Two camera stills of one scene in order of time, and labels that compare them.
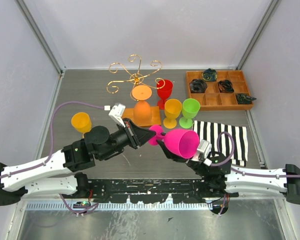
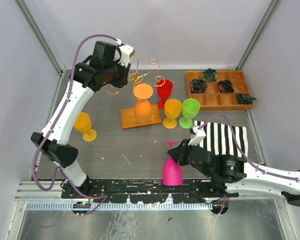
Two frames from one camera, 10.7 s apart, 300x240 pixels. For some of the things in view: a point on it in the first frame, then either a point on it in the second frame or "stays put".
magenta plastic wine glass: [183, 143] to [172, 172]
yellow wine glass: [82, 122] stays put
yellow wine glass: [172, 108] stays put
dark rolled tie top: [209, 75] stays put
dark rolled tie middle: [225, 86] stays put
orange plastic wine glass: [142, 112] stays put
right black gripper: [171, 155] to [178, 154]
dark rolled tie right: [243, 99] stays put
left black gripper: [137, 135] to [123, 81]
